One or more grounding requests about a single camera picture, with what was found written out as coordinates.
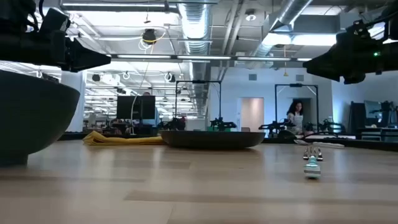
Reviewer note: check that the dark grey plate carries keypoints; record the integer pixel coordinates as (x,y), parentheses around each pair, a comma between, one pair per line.
(213,139)

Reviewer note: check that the black background robot arm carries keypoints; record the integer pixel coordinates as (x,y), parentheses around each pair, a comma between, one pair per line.
(222,124)
(275,127)
(326,126)

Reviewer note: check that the dark grey bowl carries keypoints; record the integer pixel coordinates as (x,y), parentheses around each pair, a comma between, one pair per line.
(34,115)

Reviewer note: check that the silver ceiling air duct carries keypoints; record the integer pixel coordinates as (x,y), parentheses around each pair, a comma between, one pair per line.
(196,28)

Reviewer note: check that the black metal station frame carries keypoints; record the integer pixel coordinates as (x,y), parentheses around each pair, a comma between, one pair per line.
(297,85)
(199,82)

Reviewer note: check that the silver fork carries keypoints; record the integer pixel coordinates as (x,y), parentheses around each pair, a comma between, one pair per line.
(312,168)

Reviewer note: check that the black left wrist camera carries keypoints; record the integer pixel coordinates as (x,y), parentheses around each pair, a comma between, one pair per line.
(54,21)

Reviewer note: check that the dark desk with monitor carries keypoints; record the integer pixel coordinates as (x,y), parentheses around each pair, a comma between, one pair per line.
(376,130)

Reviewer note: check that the black round ceiling device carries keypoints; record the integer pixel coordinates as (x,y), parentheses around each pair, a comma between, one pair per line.
(149,36)

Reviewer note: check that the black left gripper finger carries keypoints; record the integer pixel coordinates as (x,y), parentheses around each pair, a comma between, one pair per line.
(77,67)
(88,56)

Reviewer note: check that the silver spoon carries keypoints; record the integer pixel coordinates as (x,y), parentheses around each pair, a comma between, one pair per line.
(301,142)

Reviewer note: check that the yellow cloth napkin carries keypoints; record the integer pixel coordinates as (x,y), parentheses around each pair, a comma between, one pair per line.
(118,140)

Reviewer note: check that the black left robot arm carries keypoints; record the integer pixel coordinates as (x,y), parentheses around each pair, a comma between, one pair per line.
(15,14)

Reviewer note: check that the long ceiling light strip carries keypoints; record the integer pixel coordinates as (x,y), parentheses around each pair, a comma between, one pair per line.
(202,57)

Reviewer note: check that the black computer monitor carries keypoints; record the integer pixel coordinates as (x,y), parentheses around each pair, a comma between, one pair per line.
(136,107)

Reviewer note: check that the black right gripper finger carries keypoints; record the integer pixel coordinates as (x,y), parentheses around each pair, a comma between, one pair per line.
(323,60)
(326,74)

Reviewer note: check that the white round pillar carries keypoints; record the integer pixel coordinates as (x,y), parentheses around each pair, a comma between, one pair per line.
(74,102)

